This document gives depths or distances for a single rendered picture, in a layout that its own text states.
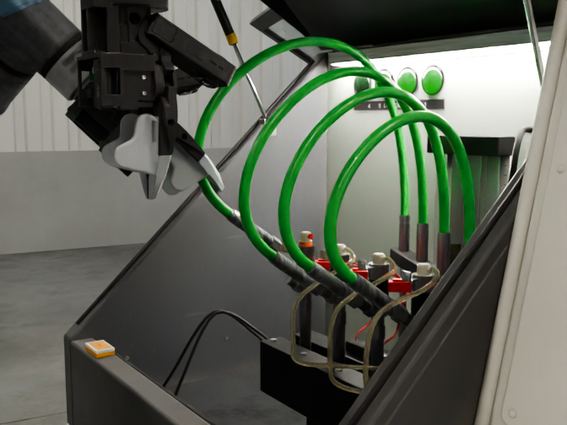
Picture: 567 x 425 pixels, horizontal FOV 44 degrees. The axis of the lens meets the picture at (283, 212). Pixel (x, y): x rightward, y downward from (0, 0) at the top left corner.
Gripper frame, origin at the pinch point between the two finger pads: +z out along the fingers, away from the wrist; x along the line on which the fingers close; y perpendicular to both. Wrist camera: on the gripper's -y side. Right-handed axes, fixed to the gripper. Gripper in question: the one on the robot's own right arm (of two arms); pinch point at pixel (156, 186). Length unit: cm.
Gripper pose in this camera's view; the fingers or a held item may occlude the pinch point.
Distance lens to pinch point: 78.7
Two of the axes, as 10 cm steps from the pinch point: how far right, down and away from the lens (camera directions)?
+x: 5.7, 1.1, -8.2
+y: -8.2, 0.7, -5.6
